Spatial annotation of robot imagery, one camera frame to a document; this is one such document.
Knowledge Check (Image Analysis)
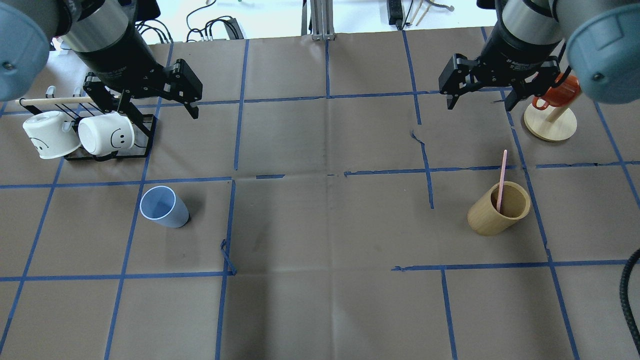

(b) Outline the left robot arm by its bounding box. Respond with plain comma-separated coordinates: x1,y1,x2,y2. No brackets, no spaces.
0,0,203,135

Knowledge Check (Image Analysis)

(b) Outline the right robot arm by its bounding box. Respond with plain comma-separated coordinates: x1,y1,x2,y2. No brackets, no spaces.
438,0,640,111

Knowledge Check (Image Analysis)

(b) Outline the orange mug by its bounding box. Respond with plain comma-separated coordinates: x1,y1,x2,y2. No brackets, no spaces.
531,75,582,111

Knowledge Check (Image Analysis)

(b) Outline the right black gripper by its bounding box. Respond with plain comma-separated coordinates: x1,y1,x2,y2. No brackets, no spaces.
439,54,560,112

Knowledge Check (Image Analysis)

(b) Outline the white smiley mug right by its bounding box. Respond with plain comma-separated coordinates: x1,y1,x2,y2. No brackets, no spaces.
77,112,135,157

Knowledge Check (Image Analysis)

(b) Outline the aluminium frame post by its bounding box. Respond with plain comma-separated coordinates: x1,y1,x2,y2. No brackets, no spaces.
301,0,336,41

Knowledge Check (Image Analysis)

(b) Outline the white smiley mug left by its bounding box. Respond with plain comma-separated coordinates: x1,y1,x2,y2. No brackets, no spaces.
22,111,82,160

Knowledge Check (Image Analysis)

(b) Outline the blue plastic cup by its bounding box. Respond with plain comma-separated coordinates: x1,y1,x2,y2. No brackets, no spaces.
139,186,191,229

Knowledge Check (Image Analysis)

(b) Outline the brown paper table cover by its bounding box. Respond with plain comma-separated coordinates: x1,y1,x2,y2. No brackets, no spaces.
1,28,639,360

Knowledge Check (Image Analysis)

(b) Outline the pink chopstick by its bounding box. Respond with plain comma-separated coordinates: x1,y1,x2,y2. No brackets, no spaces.
495,149,508,214

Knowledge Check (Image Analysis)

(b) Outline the white smiley mug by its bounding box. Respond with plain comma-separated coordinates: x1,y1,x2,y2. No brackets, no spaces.
22,111,82,160
77,112,135,157

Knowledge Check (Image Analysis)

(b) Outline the wooden rack handle rod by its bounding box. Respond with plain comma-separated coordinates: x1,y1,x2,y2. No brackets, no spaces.
14,96,94,107

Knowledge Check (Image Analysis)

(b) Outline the wooden cylindrical holder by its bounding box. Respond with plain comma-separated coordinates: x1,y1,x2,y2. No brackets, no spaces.
466,181,532,237

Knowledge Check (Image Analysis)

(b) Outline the black corrugated cable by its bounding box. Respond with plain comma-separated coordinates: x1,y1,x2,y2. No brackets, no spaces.
619,247,640,355

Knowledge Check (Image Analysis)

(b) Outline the wooden mug tree stand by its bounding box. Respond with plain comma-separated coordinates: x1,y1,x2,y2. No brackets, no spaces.
523,97,578,142

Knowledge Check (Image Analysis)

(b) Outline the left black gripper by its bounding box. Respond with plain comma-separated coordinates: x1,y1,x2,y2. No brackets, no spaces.
83,58,203,143

